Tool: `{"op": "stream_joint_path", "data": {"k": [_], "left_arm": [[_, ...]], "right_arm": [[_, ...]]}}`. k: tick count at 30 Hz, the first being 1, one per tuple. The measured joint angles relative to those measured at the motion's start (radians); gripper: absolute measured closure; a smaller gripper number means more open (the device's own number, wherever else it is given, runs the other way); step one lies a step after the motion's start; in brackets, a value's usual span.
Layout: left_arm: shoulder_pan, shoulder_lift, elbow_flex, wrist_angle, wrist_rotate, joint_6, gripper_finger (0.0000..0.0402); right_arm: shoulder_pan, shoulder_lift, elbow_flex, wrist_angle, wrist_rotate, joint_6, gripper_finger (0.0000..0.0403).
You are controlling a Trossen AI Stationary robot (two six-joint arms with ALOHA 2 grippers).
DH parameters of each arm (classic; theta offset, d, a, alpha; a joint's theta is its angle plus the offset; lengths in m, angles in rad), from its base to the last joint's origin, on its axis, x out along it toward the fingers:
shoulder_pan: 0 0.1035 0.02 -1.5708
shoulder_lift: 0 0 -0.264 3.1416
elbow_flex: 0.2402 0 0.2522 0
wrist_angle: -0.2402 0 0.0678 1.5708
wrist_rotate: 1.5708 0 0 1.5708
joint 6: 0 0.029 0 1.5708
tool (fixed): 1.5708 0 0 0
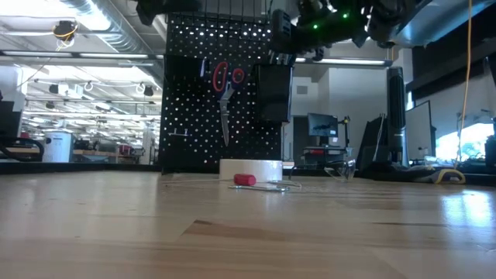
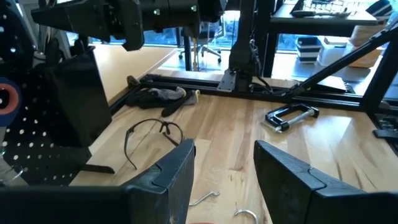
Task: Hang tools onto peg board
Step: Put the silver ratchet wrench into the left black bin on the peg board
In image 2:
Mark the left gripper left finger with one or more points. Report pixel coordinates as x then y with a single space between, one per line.
93 205

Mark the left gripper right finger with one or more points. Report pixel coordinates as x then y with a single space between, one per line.
311 205

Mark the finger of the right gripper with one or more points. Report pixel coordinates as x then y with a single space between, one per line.
77 17

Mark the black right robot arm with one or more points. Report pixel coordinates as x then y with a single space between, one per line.
174 12

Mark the light wood desk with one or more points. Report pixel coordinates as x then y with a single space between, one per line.
124 65

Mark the silver pegboard hook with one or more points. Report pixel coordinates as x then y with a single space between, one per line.
200 200
245 211
18 174

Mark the black metal pegboard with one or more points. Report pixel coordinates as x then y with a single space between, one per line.
31 155

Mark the grey office chair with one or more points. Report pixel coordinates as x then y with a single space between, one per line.
208 46

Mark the black C-clamp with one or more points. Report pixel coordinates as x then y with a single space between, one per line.
273 116

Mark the clear safety glasses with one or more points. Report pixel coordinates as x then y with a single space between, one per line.
163 127

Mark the white container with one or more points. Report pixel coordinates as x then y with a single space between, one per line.
332 53

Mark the striped stacked boxes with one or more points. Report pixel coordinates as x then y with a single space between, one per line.
308 49

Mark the brown cardboard box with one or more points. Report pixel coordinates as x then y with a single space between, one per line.
367 53

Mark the dark side desk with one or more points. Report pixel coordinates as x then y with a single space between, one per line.
311 25

